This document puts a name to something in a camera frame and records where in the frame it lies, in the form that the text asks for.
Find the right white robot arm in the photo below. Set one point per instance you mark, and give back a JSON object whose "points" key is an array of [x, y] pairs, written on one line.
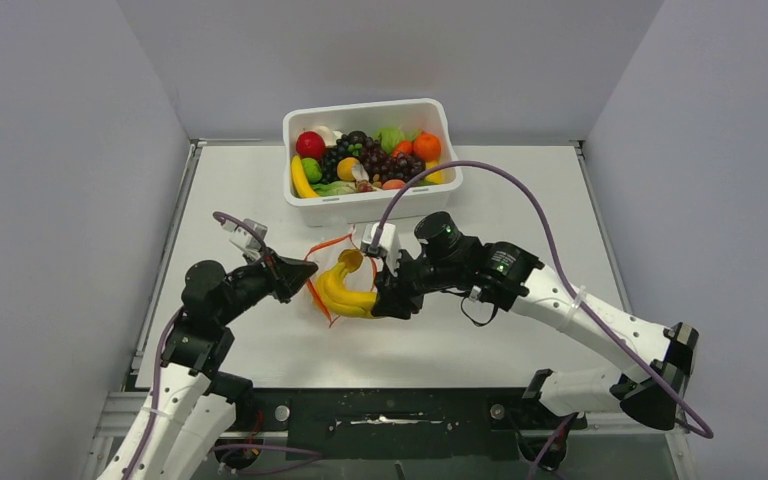
{"points": [[649, 365]]}

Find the toy carrot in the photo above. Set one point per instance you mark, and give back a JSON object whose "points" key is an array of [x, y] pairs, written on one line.
{"points": [[403, 148]]}

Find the yellow toy fruit slice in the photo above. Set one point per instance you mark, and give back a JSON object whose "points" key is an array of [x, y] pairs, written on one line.
{"points": [[435, 178]]}

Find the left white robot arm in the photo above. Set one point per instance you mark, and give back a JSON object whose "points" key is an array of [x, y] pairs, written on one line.
{"points": [[191, 401]]}

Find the dark purple toy grapes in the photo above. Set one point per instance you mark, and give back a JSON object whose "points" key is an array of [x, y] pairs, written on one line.
{"points": [[382, 166]]}

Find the yellow toy lemon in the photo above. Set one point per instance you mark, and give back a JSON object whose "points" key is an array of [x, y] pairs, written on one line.
{"points": [[344, 169]]}

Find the white plastic food bin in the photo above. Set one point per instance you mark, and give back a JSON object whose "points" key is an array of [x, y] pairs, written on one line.
{"points": [[411, 115]]}

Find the toy peach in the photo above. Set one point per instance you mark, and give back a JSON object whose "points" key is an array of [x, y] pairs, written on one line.
{"points": [[393, 184]]}

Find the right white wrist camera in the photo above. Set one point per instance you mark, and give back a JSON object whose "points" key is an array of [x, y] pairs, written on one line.
{"points": [[381, 241]]}

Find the white toy garlic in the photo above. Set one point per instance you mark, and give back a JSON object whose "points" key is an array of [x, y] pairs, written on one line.
{"points": [[328, 135]]}

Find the green toy leaf vegetable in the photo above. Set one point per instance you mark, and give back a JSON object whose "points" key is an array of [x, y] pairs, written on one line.
{"points": [[335, 188]]}

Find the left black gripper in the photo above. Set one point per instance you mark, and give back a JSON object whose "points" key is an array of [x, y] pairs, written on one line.
{"points": [[285, 275]]}

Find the black toy grapes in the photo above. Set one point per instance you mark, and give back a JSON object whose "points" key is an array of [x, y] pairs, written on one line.
{"points": [[347, 145]]}

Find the aluminium table frame rail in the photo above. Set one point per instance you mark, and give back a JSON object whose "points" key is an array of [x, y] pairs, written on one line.
{"points": [[121, 406]]}

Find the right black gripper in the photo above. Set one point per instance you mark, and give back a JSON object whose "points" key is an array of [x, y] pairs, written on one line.
{"points": [[393, 295]]}

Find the clear orange-zip bag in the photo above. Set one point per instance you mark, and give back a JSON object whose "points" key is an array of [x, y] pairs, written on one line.
{"points": [[324, 254]]}

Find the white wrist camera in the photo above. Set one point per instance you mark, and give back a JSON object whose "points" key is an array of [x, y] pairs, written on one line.
{"points": [[240, 236], [381, 241]]}

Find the white toy mushroom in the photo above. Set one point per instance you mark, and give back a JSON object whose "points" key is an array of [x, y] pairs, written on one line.
{"points": [[359, 173]]}

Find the orange toy tangerine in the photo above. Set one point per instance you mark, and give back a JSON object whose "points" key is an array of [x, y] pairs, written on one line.
{"points": [[427, 147]]}

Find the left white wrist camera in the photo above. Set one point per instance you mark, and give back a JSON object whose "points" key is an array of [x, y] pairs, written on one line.
{"points": [[240, 236]]}

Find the single yellow toy banana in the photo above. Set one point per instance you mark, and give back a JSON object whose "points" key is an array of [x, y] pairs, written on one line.
{"points": [[300, 183]]}

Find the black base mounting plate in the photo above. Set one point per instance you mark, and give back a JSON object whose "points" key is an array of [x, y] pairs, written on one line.
{"points": [[497, 423]]}

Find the red toy apple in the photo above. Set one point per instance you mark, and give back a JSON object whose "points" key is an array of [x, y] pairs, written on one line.
{"points": [[310, 144]]}

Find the green toy cabbage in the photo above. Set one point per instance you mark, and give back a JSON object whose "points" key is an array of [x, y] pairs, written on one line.
{"points": [[389, 138]]}

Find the yellow toy banana bunch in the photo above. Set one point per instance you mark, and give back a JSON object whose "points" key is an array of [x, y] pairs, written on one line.
{"points": [[336, 296]]}

